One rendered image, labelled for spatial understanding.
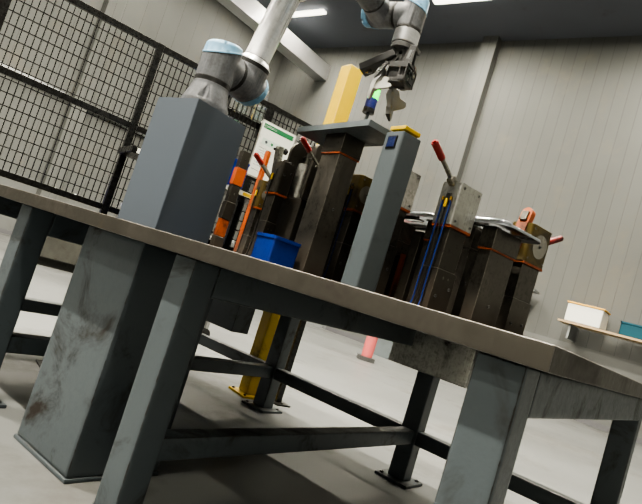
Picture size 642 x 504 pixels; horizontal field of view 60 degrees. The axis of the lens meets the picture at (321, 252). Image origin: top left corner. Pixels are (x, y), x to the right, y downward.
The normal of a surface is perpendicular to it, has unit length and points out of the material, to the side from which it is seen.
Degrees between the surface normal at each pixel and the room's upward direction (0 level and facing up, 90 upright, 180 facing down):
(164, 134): 90
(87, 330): 90
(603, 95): 90
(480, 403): 90
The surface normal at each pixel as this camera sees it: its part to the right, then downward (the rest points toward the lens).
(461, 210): 0.57, 0.12
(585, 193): -0.57, -0.24
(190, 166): 0.76, 0.19
